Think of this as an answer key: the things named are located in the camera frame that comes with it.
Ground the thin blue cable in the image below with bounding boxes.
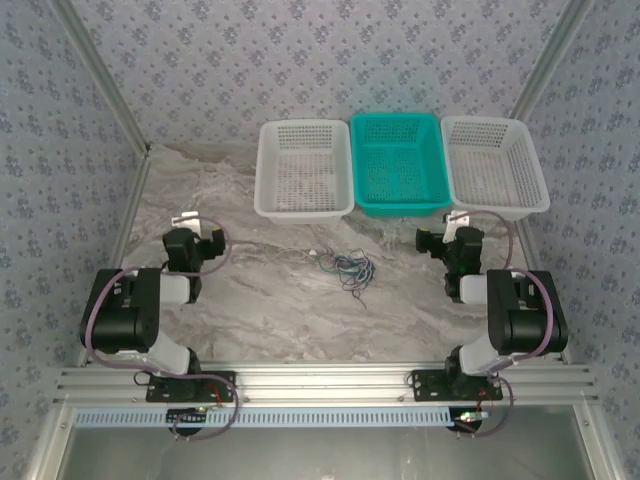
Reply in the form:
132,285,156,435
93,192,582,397
333,248,377,282

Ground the thin purple cable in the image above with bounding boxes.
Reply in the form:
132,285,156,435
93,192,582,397
338,269,376,312

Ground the thin white cable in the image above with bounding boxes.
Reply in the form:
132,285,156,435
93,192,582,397
266,246,326,266

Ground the teal perforated plastic basket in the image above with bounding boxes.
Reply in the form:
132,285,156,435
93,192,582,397
349,113,455,220

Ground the white perforated plastic basket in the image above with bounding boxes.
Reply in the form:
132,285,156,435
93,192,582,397
439,115,552,222
253,119,354,225

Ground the small LED circuit board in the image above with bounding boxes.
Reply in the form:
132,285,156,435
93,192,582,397
166,407,209,436
451,407,490,437

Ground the grey metal shelf panel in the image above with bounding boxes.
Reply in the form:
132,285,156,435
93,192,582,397
54,427,596,480

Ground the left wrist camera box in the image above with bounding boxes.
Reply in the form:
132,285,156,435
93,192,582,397
171,212,202,236

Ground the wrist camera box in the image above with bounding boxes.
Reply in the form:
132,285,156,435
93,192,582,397
171,212,202,236
444,209,472,242

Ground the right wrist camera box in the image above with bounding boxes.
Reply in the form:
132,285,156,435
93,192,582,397
444,209,472,242

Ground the right arm purple sheathed cable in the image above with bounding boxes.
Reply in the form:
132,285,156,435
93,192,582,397
449,210,557,440

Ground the arm purple sheathed cable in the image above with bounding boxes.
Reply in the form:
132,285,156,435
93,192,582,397
82,232,240,442
449,210,557,440

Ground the left arm purple sheathed cable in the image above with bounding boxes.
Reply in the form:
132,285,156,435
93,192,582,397
82,232,240,442

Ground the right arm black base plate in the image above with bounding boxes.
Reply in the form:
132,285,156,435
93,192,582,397
409,368,504,404

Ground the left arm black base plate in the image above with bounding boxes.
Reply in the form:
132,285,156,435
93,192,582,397
144,369,238,404

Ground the aluminium mounting rail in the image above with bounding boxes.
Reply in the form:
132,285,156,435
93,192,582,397
52,362,600,407

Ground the aluminium frame post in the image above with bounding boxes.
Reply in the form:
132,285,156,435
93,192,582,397
52,0,152,157
509,0,596,121

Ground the white slotted cable duct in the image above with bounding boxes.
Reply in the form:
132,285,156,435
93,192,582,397
73,405,459,430

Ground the aluminium frame leg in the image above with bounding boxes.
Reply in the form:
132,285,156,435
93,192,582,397
572,402,634,480
22,404,76,480

